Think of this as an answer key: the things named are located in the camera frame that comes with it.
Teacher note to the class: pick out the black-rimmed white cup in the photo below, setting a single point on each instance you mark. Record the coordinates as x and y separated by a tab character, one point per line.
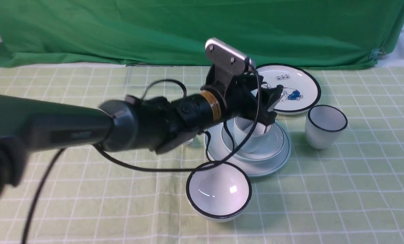
324	125

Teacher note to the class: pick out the shallow white bowl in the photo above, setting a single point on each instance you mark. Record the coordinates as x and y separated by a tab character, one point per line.
270	148

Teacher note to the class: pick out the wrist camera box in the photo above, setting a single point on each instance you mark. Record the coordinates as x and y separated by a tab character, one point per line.
228	58

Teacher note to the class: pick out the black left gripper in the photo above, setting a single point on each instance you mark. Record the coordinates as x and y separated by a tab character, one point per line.
224	97

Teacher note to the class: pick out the plain white plate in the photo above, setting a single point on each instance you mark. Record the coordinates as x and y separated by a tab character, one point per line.
216	151

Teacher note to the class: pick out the illustrated white plate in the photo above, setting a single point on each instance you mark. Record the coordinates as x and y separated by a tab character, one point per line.
301	91

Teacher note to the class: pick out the green backdrop cloth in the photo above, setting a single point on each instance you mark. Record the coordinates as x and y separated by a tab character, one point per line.
332	34

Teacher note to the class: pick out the pale white cup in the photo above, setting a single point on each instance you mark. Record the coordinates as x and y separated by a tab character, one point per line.
242	127

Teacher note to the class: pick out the metal clamp on backdrop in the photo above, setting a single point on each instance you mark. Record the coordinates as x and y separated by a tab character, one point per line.
377	54

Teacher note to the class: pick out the black-rimmed white bowl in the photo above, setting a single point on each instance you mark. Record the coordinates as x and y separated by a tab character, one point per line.
219	193

